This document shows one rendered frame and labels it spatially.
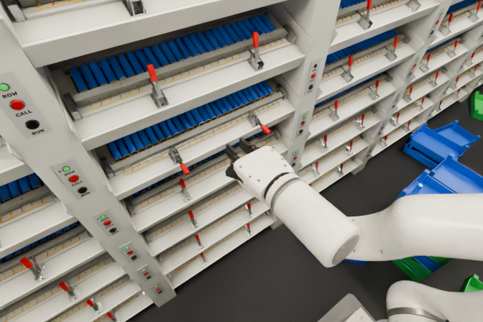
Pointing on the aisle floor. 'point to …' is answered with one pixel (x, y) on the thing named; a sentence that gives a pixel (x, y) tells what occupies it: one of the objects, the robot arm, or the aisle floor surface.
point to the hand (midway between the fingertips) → (238, 149)
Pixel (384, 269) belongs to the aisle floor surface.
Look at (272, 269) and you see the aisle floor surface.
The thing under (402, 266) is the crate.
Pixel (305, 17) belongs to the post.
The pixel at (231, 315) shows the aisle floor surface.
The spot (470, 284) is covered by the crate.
